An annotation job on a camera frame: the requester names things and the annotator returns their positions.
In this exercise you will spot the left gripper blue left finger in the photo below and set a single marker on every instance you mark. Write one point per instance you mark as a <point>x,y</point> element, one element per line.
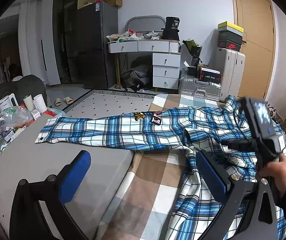
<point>27,220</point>

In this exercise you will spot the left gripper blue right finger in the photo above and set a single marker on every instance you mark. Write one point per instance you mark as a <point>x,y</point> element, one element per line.
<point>259,218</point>

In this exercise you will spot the blue white plaid shirt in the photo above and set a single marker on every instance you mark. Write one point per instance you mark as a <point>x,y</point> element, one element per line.
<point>188,129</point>

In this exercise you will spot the person right hand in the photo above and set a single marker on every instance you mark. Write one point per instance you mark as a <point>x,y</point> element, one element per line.
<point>277,170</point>

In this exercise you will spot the silver flat suitcase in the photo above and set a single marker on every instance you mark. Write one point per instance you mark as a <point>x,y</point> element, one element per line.
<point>193,87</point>

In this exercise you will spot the white upright suitcase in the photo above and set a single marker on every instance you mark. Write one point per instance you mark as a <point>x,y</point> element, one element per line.
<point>230,63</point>

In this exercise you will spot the black box on suitcase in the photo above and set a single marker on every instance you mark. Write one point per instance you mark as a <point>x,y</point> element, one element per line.
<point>204,74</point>

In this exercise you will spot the clear plastic bag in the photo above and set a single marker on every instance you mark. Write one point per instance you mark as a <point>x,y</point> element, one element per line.
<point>14,117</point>

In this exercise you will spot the checkered brown blue bedsheet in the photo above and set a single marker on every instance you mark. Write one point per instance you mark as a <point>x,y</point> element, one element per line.
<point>143,203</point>

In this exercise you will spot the white paper cup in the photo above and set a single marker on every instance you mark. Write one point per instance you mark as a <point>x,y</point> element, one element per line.
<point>39,103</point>

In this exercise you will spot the black red shoebox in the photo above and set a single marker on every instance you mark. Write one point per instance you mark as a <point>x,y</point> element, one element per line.
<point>230,40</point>

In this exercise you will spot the white kettle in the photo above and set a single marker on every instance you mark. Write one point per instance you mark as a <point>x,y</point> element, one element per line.
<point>8,101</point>

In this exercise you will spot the beige slippers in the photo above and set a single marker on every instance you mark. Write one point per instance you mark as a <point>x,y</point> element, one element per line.
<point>68,100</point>

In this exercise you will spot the dark flower bouquet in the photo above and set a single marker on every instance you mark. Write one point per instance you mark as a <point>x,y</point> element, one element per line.
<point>194,50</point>

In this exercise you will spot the yellow lid shoebox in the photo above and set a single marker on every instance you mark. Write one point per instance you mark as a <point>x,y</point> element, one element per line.
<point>231,26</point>

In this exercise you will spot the wooden door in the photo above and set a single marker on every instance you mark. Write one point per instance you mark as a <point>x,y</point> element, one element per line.
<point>256,17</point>

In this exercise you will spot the white drawer desk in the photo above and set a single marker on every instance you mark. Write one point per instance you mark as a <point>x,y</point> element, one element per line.
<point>165,59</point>

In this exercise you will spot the black bag under desk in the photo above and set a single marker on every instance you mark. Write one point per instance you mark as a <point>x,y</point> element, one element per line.
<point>137,78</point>

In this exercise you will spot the black gift bag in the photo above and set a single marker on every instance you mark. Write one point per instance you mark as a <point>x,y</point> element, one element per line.
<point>171,31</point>

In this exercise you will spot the grey mirror headboard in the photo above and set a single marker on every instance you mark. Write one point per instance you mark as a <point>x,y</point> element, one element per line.
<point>146,24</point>

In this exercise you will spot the black refrigerator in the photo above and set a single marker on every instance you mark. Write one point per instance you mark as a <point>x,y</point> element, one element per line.
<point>95,64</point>

